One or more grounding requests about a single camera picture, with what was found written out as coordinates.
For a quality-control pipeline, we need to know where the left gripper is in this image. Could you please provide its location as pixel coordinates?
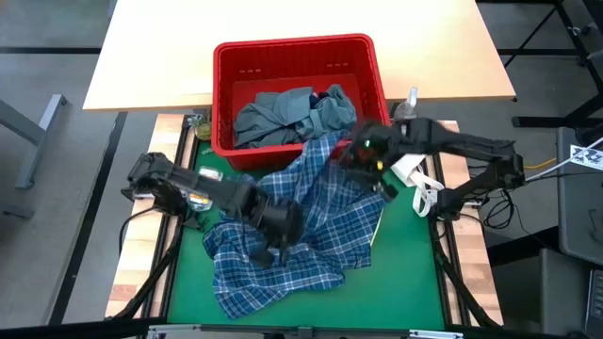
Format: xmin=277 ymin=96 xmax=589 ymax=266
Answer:
xmin=249 ymin=197 xmax=305 ymax=266

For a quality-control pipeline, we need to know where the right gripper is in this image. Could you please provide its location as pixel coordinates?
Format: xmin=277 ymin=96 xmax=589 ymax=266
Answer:
xmin=346 ymin=140 xmax=406 ymax=203

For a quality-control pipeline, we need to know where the blue plaid shirt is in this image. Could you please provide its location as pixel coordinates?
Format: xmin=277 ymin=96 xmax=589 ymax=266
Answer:
xmin=202 ymin=130 xmax=388 ymax=320

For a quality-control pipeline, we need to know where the red plastic laundry bin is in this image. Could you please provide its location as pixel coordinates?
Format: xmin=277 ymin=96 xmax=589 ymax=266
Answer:
xmin=210 ymin=31 xmax=393 ymax=171

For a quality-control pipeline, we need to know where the white tote bag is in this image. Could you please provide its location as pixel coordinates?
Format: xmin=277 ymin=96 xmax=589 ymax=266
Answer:
xmin=390 ymin=153 xmax=447 ymax=218

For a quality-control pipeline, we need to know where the clear spray bottle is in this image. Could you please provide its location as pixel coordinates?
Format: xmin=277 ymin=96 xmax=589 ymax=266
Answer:
xmin=393 ymin=86 xmax=419 ymax=122

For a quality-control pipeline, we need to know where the silver metal bar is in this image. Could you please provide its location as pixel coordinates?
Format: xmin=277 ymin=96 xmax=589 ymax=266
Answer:
xmin=145 ymin=322 xmax=465 ymax=339

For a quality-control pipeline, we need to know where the clear box with orange label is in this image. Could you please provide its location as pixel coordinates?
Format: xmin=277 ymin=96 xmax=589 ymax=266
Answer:
xmin=187 ymin=167 xmax=223 ymax=212

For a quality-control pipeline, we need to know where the grey garment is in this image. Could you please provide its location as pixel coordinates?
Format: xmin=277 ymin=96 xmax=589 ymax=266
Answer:
xmin=234 ymin=84 xmax=358 ymax=150

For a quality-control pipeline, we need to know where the small potted succulent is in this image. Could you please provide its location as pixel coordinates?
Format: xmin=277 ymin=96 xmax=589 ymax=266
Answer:
xmin=187 ymin=112 xmax=213 ymax=142

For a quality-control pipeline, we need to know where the dark grey cabinet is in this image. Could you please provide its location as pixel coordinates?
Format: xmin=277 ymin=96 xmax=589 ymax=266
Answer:
xmin=489 ymin=248 xmax=590 ymax=336

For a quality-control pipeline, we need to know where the black monitor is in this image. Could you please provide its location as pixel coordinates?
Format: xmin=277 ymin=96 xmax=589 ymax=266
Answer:
xmin=558 ymin=126 xmax=603 ymax=266

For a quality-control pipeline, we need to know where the beige wooden desk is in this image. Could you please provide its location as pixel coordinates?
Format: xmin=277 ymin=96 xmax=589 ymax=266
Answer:
xmin=83 ymin=0 xmax=517 ymax=113

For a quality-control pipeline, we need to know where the printed paper sheet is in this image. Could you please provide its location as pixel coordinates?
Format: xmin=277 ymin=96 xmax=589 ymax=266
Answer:
xmin=569 ymin=144 xmax=603 ymax=171

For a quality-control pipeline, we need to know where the black keyboard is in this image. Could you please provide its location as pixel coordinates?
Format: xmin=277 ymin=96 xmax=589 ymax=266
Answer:
xmin=585 ymin=267 xmax=603 ymax=338

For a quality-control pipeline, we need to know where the grey desk leg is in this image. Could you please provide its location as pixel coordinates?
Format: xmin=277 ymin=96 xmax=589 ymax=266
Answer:
xmin=0 ymin=93 xmax=68 ymax=190

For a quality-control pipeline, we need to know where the black aluminium table frame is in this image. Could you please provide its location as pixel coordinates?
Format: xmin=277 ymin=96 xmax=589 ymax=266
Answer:
xmin=140 ymin=112 xmax=475 ymax=331

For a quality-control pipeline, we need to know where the black floor cable bundle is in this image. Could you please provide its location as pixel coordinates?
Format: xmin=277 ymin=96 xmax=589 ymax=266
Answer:
xmin=482 ymin=187 xmax=517 ymax=231

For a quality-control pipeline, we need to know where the black diagonal frame strut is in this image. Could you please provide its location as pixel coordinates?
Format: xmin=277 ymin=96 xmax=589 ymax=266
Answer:
xmin=108 ymin=225 xmax=183 ymax=322
xmin=433 ymin=242 xmax=501 ymax=329

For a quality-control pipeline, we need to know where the yellow cable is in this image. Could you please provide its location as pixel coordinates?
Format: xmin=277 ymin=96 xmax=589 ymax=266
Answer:
xmin=523 ymin=158 xmax=558 ymax=171

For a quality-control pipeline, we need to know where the white cable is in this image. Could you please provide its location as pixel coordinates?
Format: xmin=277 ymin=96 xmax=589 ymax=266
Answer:
xmin=525 ymin=136 xmax=603 ymax=183

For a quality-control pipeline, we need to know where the black desk leg frame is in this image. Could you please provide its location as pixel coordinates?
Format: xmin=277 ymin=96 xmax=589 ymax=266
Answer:
xmin=498 ymin=0 xmax=603 ymax=129

